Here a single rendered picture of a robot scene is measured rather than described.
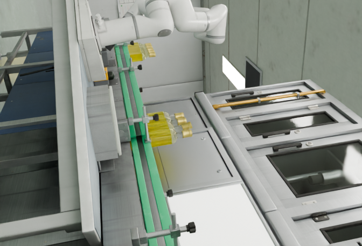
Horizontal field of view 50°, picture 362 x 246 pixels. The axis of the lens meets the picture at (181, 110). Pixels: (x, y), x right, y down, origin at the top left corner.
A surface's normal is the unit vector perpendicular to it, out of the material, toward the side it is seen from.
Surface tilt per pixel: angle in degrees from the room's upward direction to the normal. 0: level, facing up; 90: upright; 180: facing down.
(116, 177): 90
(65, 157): 90
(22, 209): 90
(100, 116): 90
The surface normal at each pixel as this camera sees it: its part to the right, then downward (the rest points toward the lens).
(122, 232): -0.06, -0.89
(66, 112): 0.05, -0.54
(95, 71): 0.20, 0.83
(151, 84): 0.20, 0.44
